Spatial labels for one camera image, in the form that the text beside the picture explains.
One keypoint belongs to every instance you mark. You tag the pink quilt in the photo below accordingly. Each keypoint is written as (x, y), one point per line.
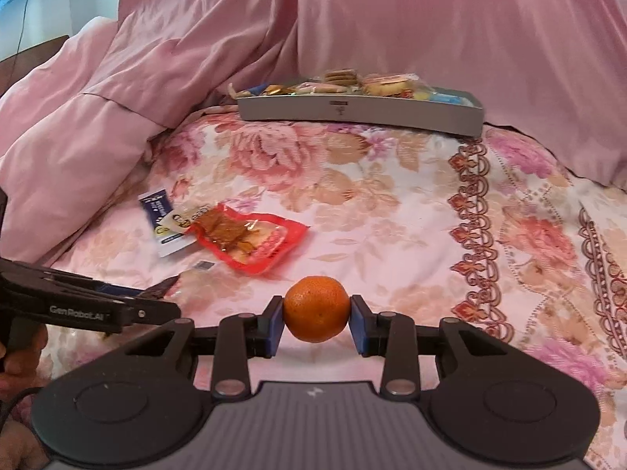
(392, 19)

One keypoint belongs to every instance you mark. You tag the round pastry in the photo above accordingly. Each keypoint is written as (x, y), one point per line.
(387, 85)

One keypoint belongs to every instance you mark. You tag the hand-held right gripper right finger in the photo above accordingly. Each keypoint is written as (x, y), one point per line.
(360, 328)

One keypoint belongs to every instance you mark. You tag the yellow cracker packet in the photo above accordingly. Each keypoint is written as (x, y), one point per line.
(422, 90)

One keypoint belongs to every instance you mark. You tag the dark wooden headboard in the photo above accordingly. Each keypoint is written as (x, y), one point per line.
(14, 71)

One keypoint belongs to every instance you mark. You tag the blue white stick packet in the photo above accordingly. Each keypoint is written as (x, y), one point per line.
(156, 210)
(453, 99)

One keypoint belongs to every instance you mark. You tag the person's left hand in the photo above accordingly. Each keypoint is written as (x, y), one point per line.
(27, 358)

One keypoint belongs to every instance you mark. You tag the red dried tofu packet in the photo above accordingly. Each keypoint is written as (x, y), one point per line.
(254, 249)

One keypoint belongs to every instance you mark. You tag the gold foil snack packet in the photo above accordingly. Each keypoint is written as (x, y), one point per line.
(274, 89)

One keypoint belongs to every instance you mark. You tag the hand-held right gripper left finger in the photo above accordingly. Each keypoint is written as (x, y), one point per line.
(275, 333)

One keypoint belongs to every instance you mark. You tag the orange mandarin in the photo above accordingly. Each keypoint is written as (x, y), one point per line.
(317, 308)

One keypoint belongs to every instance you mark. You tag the grey snack tray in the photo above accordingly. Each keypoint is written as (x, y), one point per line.
(294, 107)

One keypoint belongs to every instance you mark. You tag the stack of round cookies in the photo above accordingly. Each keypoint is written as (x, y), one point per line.
(341, 76)

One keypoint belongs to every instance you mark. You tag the pale pastry in clear wrapper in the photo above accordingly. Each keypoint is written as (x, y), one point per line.
(318, 88)

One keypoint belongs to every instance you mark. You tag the floral blanket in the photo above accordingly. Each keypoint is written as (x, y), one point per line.
(392, 196)

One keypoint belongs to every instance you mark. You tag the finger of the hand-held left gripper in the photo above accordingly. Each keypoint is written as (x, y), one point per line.
(117, 290)
(159, 291)

